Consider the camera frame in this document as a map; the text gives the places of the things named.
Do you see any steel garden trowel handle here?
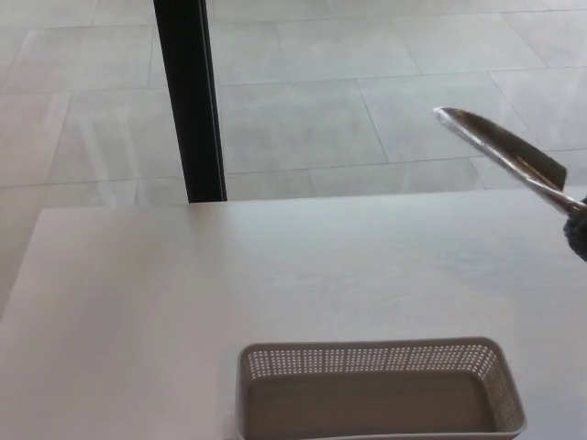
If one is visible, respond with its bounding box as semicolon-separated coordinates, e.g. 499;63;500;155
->
432;106;587;263

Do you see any grey perforated plastic basket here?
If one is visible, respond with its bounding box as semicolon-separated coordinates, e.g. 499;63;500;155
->
236;336;527;440

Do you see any black vertical post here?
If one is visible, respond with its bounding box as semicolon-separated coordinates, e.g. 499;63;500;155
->
153;0;228;204

